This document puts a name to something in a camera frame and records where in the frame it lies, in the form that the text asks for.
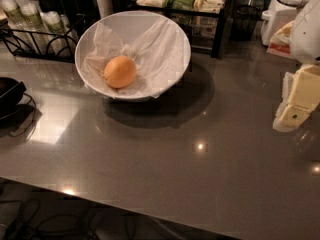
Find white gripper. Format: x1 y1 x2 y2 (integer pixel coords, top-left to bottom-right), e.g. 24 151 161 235
273 0 320 132

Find orange fruit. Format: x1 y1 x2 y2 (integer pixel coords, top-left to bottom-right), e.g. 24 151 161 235
104 56 137 89

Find white bowl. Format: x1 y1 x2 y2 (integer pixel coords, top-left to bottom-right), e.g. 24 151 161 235
74 10 192 102

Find yellow red packet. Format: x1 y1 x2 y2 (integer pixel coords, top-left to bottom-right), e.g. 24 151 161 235
267 21 293 59

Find white appliance with bowls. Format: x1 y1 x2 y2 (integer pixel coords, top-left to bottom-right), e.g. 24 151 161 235
261 0 310 46

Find black condiment shelf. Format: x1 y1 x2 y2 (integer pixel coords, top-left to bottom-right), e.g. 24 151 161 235
131 0 229 58

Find white paper liner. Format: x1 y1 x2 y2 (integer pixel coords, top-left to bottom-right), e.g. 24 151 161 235
80 16 187 99

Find white cylinder cup stack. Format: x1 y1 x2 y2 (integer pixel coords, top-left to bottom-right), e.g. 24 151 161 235
96 0 113 18

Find paper cup stack right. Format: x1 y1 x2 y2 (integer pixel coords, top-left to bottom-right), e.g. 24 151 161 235
41 11 73 58

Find paper cup stack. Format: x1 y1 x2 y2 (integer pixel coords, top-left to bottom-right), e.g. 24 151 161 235
1 0 31 50
21 3 48 55
41 11 73 58

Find paper cup stack middle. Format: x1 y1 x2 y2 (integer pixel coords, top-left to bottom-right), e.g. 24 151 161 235
21 3 48 55

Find paper cup stack left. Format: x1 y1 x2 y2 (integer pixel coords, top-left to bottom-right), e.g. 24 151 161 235
1 0 31 50

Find black wire cup rack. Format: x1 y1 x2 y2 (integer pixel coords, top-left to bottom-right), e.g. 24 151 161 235
0 14 86 63

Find black pan with wire stand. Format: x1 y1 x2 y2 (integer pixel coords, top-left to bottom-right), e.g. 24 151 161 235
0 77 37 137

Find black floor cables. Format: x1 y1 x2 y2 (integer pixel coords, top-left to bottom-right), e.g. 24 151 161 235
0 197 158 240

